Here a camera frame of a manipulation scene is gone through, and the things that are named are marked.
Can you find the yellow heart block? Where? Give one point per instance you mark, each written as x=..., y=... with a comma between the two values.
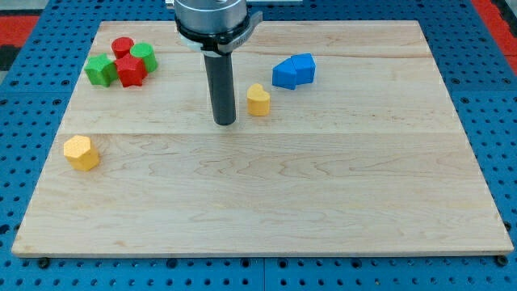
x=258, y=100

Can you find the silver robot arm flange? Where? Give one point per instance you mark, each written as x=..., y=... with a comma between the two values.
x=213, y=27

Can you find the blue crescent block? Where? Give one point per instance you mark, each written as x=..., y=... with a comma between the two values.
x=284, y=75

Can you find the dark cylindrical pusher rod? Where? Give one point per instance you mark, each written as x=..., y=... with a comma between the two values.
x=219, y=72

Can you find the light wooden board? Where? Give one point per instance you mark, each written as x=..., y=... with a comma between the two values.
x=370, y=159

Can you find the red star block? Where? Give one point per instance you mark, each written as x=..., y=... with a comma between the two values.
x=131, y=70

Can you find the green cylinder block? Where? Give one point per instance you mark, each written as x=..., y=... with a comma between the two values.
x=145, y=52

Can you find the red cylinder block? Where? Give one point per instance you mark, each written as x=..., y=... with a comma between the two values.
x=121, y=46

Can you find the green star block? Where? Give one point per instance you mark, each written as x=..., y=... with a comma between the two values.
x=101, y=70

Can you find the yellow hexagon block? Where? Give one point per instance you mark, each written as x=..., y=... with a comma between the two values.
x=81, y=153

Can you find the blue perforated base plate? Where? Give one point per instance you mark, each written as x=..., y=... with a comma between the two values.
x=36, y=90

